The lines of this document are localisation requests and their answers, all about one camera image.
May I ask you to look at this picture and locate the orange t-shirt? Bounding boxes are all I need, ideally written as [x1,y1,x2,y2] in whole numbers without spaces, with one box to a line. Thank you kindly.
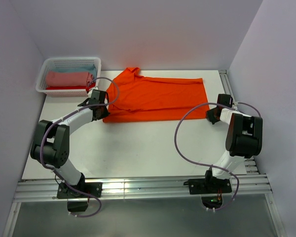
[103,68,209,123]

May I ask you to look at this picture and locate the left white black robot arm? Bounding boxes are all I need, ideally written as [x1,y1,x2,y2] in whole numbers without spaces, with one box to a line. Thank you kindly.
[30,89,109,197]

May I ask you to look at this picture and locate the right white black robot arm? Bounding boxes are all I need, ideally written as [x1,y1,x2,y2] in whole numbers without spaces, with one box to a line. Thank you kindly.
[203,94,263,193]

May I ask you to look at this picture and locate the rolled red t-shirt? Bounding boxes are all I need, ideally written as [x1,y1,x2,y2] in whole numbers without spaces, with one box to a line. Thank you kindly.
[46,83,96,90]

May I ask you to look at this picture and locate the rolled light blue t-shirt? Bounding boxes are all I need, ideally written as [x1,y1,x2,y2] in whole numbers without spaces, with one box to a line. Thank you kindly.
[52,64,98,77]

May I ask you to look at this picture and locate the rolled pink t-shirt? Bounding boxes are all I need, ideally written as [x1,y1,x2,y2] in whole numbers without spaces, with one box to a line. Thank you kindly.
[45,71,94,87]

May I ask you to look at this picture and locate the white plastic mesh basket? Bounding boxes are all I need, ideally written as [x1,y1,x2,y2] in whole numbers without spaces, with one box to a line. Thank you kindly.
[36,57,102,97]

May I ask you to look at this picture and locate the aluminium right side rail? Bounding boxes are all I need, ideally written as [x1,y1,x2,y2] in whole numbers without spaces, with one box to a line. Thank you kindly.
[219,70,259,175]

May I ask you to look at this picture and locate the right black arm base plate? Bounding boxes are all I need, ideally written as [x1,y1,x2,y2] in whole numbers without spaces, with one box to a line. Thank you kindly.
[184,178,232,195]

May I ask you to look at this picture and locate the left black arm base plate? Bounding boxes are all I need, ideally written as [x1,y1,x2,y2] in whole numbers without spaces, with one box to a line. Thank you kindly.
[56,182,103,199]

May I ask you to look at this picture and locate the aluminium front rail frame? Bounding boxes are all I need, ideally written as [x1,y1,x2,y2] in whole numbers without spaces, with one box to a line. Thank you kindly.
[3,174,287,237]

